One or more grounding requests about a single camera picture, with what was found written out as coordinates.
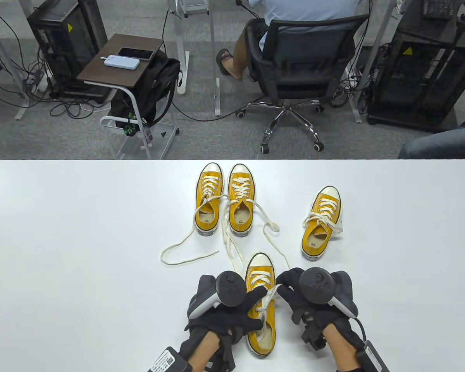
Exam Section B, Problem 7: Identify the green backpack charm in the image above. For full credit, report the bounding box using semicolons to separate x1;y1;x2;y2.
123;112;138;137

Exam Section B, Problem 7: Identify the white shoe lace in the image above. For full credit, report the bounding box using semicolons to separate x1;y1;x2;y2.
161;176;245;274
222;177;291;277
303;198;343;235

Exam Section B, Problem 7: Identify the white rolling cart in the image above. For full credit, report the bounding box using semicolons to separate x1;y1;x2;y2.
176;0;210;18

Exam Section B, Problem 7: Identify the black smartphone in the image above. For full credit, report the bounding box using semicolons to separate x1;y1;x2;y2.
117;47;155;60

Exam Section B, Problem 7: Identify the dark grey handheld controller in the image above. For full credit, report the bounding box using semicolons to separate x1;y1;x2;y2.
188;270;248;320
299;268;359;319

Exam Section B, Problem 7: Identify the white desk leg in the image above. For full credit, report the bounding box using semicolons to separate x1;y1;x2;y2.
348;0;396;124
208;0;221;117
167;0;189;95
0;0;31;121

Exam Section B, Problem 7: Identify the yellow canvas shoe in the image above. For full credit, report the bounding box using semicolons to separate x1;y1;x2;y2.
195;163;223;238
228;164;256;238
245;253;276;359
301;186;342;261

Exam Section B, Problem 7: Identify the person's right forearm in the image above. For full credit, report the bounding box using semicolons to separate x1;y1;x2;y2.
325;324;361;370

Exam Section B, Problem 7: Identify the pale blue power bank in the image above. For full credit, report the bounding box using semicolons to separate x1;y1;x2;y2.
103;55;141;71

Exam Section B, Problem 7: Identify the black keyboard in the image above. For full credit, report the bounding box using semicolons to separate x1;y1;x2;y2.
422;0;456;20

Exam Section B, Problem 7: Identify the black computer tower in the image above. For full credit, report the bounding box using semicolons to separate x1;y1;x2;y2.
26;0;108;98

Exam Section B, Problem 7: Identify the brown top side table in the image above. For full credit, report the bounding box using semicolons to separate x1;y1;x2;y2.
77;33;179;160

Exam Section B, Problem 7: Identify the person's left forearm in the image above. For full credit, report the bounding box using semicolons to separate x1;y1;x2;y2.
188;333;221;372

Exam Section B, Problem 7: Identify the person's left hand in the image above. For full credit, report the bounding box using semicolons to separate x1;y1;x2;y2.
178;286;270;372

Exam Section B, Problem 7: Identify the person's right hand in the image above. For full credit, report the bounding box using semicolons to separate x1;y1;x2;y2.
276;267;364;352

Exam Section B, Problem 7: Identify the black backpack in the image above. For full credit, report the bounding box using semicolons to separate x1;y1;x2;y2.
109;50;182;132

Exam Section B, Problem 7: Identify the tangle of black cables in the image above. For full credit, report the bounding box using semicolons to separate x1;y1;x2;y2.
0;8;105;119
329;66;372;107

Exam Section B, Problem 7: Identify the black mesh office chair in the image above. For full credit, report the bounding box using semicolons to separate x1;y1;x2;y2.
236;15;370;153

